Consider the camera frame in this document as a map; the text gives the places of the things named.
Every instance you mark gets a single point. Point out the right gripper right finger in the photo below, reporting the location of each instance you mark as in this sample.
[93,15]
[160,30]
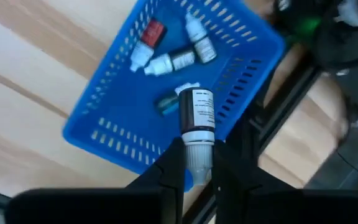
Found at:
[244,196]

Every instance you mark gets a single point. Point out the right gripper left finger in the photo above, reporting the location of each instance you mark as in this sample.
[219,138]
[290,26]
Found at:
[163,193]

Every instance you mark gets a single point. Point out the dropper bottle blue label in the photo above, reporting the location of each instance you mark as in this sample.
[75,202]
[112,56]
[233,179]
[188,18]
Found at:
[168,103]

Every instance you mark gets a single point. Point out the dropper bottle white label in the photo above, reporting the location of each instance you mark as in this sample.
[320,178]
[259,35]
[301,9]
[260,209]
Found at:
[197,109]
[202,43]

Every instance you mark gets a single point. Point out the small screw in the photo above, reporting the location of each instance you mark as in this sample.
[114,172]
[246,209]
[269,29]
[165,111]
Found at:
[172,61]

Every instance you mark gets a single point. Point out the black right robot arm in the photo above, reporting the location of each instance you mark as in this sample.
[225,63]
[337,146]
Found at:
[337,46]

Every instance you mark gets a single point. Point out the blue plastic basket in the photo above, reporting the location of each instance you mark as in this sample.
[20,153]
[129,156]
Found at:
[120,118]

